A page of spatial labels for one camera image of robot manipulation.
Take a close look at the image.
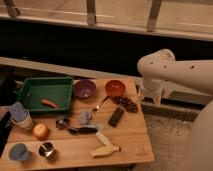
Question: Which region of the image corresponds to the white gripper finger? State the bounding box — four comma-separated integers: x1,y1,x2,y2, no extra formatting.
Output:
138,94,144,103
153,95,161,106

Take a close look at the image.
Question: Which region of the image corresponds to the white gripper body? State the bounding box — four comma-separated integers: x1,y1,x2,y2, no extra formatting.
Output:
139,78,163,98

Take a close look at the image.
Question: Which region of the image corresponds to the black eraser block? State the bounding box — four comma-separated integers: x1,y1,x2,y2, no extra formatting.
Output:
108,107,124,127

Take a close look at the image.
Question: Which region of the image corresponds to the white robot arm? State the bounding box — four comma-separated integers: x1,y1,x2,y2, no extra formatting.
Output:
137,49,213,171

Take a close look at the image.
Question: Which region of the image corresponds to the dark grape bunch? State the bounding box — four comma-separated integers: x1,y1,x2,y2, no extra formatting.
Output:
112,96,138,113

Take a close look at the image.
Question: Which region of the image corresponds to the orange bowl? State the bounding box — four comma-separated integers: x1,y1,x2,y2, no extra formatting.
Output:
105,80,126,97

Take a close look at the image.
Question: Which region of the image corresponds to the metal spoon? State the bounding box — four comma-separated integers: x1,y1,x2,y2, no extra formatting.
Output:
92,96,109,112

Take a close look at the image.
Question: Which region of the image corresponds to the purple bowl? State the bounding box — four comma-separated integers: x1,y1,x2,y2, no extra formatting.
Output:
73,79,96,99

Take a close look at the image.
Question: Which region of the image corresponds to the grey blue cloth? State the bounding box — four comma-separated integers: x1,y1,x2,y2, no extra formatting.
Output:
79,111,104,131

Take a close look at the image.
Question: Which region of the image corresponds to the green plastic tray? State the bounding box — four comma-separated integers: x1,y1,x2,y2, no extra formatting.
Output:
17,77,73,114

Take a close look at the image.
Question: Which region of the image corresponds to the red sausage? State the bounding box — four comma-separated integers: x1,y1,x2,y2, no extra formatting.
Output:
41,99,58,109

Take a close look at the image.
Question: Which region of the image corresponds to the orange apple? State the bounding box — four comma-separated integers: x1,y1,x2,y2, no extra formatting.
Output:
32,123,49,140

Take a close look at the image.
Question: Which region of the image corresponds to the metal cup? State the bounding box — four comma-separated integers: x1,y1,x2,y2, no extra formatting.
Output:
39,142,56,159

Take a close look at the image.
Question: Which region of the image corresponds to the white cup with blue cloth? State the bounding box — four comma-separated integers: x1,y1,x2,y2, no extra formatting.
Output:
8,102,33,130

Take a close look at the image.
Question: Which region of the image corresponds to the white knife handle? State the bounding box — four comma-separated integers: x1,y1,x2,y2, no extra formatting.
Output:
96,132,113,146

